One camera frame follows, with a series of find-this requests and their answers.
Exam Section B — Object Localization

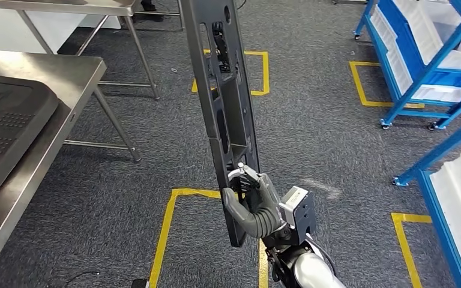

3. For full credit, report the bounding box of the person's foot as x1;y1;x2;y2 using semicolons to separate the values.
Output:
133;0;164;23

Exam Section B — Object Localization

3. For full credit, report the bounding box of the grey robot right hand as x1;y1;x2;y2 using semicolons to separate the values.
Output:
221;162;286;239

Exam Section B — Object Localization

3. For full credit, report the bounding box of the black textured plastic panel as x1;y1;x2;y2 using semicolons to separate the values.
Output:
0;75;60;217

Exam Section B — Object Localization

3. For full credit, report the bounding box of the black plastic plate bracket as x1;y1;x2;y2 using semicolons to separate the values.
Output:
181;0;262;248

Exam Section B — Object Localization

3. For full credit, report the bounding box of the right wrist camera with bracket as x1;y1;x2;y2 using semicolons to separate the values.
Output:
279;185;318;241

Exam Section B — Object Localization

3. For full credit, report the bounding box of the stainless steel table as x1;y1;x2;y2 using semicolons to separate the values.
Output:
0;0;186;101

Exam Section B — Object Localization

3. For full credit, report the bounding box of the small blue wheeled rack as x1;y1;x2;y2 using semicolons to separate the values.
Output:
354;0;461;131

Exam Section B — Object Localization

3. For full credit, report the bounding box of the large blue metal shelf rack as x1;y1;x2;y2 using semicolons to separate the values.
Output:
392;111;461;288

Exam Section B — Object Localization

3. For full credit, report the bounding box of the stainless steel workbench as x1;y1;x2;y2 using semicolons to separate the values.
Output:
0;49;142;279

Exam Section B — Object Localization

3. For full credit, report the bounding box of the yellow floor tape marker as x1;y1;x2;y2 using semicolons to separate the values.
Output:
349;61;426;109
391;212;433;288
148;188;270;288
191;49;271;97

